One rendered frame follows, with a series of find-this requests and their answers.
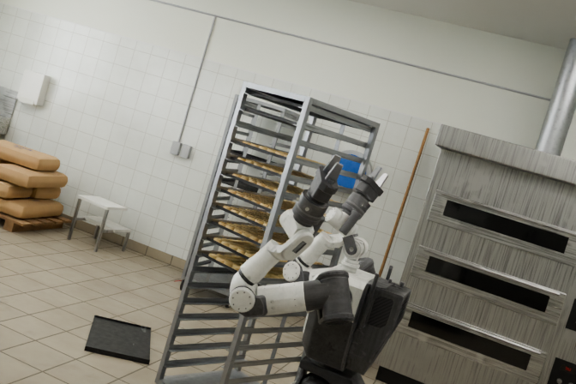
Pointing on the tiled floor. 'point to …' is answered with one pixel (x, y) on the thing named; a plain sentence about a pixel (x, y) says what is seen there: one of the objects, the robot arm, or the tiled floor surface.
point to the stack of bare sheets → (119, 339)
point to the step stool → (100, 219)
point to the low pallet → (33, 223)
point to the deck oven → (489, 270)
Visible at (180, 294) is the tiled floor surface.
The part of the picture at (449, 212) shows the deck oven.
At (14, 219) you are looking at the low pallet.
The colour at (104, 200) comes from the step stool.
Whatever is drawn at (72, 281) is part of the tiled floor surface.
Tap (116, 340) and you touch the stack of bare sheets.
